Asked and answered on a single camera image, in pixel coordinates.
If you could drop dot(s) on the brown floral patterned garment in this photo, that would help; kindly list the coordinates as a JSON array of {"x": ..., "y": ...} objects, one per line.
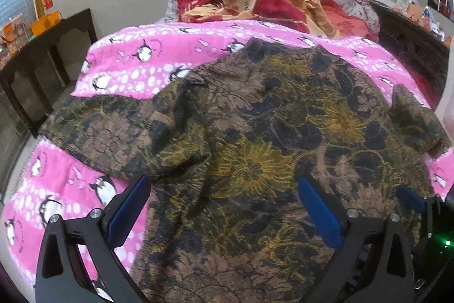
[{"x": 248, "y": 146}]

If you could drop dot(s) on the pile of assorted packets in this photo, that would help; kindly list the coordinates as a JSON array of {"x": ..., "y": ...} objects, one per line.
[{"x": 422, "y": 13}]

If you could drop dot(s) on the pink penguin print blanket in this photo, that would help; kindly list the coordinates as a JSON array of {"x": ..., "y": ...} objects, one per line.
[{"x": 198, "y": 35}]

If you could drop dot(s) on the red and orange floral quilt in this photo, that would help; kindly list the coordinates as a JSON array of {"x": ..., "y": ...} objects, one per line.
[{"x": 248, "y": 1}]

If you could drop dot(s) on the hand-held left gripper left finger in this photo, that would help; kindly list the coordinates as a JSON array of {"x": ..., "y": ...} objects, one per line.
[{"x": 129, "y": 207}]

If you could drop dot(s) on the dark wooden side table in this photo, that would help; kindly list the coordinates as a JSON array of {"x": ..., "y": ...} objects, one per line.
[{"x": 46, "y": 54}]

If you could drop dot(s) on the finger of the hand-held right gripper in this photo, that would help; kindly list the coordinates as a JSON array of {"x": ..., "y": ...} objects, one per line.
[{"x": 409, "y": 198}]

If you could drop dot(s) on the orange printed carton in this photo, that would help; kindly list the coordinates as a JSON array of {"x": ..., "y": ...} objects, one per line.
[{"x": 13, "y": 31}]

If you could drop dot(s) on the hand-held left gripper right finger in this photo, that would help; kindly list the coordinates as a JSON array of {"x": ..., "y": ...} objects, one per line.
[{"x": 319, "y": 207}]

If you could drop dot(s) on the orange box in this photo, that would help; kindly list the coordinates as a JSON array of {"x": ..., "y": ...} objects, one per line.
[{"x": 46, "y": 23}]

